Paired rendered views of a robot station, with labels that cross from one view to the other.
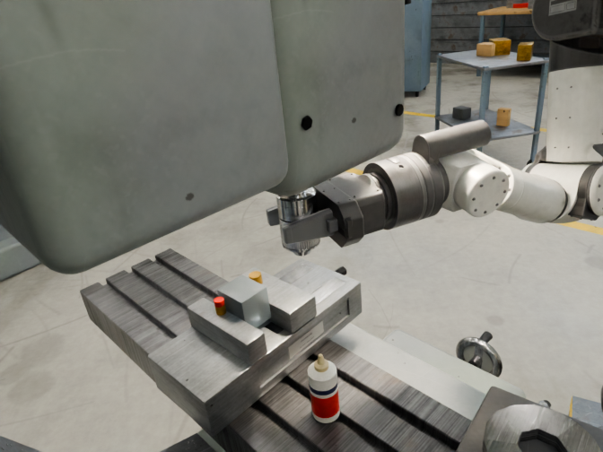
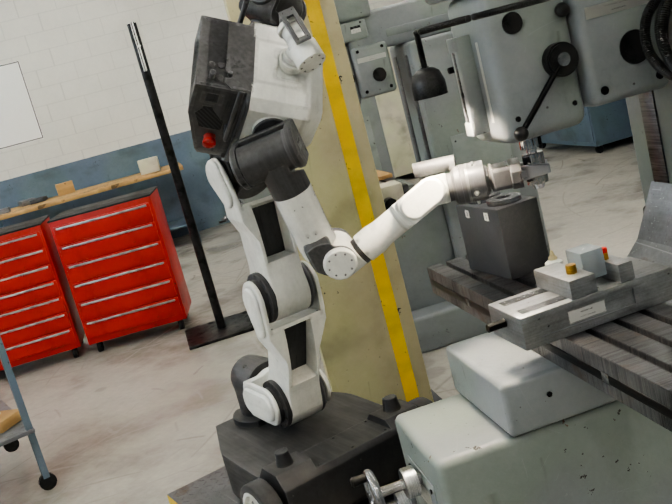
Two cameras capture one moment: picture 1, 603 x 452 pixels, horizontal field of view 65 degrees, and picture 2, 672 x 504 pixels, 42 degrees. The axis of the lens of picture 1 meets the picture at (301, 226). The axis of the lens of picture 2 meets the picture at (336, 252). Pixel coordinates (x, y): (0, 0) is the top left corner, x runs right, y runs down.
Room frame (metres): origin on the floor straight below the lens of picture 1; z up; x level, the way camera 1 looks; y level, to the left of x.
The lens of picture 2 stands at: (2.39, 0.60, 1.57)
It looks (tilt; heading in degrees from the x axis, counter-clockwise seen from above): 12 degrees down; 212
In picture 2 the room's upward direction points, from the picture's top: 15 degrees counter-clockwise
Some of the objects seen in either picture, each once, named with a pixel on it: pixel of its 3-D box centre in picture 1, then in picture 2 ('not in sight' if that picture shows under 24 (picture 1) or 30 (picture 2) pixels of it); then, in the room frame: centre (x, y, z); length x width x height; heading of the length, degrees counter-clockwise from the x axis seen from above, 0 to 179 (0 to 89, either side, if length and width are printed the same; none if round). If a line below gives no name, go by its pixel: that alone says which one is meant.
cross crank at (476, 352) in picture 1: (471, 367); (389, 489); (0.84, -0.37, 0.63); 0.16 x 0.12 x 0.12; 132
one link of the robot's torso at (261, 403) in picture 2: not in sight; (287, 392); (0.41, -0.89, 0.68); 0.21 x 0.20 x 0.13; 60
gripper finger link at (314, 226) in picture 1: (310, 230); not in sight; (0.48, -0.01, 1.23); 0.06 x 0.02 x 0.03; 110
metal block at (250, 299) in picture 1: (244, 303); (586, 262); (0.62, 0.10, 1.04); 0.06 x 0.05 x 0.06; 44
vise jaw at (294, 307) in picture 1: (271, 298); (564, 280); (0.66, 0.06, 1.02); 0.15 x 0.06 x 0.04; 44
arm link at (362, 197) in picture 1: (365, 202); (494, 178); (0.54, -0.08, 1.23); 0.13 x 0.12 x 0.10; 20
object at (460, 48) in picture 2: not in sight; (468, 86); (0.58, -0.08, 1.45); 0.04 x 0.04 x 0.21; 42
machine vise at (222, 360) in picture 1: (263, 322); (578, 292); (0.64, 0.08, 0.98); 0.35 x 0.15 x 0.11; 134
